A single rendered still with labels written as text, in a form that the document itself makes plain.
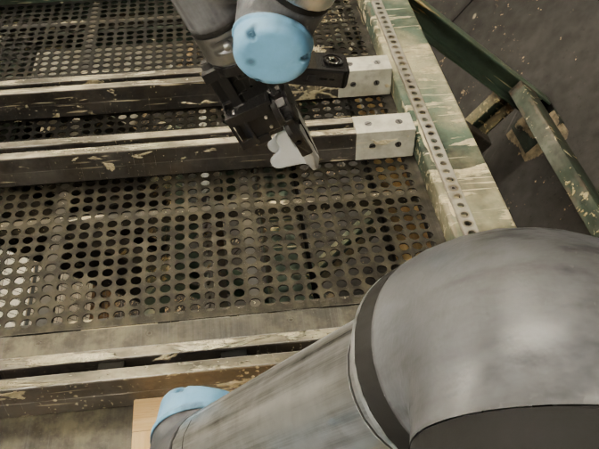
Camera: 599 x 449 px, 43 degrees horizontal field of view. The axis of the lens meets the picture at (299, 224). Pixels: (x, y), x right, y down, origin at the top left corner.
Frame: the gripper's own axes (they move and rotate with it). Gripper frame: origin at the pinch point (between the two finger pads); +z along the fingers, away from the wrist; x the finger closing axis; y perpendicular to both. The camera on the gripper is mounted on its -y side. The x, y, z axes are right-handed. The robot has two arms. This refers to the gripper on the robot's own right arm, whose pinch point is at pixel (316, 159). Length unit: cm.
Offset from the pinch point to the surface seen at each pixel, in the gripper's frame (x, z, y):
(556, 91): -132, 115, -64
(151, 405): 13.3, 20.4, 38.0
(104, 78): -72, 10, 46
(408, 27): -90, 41, -22
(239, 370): 12.0, 21.5, 23.7
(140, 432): 17.7, 19.8, 39.5
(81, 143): -48, 9, 49
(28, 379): 10, 9, 52
